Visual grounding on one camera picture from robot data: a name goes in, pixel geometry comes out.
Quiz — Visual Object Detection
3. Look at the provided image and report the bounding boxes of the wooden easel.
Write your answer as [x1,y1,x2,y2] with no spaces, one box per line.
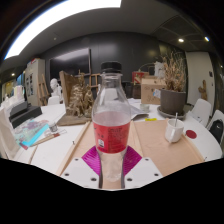
[37,73,50,106]
[79,69,102,91]

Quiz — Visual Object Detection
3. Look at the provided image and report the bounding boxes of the colourful painted sheet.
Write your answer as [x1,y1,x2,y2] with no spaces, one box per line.
[13,119,51,150]

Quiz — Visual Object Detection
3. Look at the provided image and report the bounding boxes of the clear red-labelled drink bottle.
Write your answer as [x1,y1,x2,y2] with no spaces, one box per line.
[91,60,132,184]

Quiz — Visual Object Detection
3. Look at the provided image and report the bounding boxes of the wooden paint brush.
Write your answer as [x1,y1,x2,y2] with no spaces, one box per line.
[31,131,63,147]

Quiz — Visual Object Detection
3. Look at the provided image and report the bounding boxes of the tall white plaster statue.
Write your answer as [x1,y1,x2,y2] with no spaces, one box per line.
[153,61,167,80]

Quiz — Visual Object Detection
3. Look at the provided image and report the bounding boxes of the grey pot with dried plant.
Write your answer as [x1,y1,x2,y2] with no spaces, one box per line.
[159,51,188,117]

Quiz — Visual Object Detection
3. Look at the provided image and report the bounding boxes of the printed paper sheets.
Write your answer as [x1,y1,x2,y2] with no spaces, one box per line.
[128,98,149,120]

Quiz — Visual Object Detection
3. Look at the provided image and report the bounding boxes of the beige wooden drawing board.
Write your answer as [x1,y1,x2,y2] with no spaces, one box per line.
[54,119,205,190]

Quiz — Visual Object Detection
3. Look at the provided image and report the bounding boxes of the white ceramic mug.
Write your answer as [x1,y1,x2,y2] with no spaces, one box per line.
[164,118,185,144]

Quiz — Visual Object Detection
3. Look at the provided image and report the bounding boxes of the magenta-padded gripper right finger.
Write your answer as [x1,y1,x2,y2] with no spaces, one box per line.
[121,145,164,190]

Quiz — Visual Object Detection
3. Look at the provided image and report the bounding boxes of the black wall screen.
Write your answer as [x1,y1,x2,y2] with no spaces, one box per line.
[49,48,92,81]

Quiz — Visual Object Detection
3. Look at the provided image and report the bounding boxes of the small white cup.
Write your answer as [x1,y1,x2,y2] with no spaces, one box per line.
[139,103,151,113]

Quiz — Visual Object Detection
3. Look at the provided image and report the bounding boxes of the wooden mannequin figure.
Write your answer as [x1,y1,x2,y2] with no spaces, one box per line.
[198,79,208,101]

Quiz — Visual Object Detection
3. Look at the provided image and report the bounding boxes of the long ceiling light strip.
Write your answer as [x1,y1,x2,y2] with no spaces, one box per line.
[4,0,123,59]

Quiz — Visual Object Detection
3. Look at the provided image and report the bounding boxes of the black flat box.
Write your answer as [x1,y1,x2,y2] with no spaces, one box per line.
[9,101,43,129]

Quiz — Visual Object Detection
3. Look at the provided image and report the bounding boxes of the gold relief sculpture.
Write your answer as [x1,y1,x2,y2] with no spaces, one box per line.
[56,70,96,127]

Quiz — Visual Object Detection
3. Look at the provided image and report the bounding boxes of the white plaster bust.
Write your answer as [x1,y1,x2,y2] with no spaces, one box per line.
[49,78,63,99]

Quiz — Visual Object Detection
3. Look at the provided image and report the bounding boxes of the white canvas panel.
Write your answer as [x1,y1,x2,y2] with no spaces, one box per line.
[0,106,21,159]

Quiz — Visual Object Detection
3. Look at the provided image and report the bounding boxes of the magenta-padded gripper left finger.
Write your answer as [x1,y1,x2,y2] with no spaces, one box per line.
[60,145,103,190]

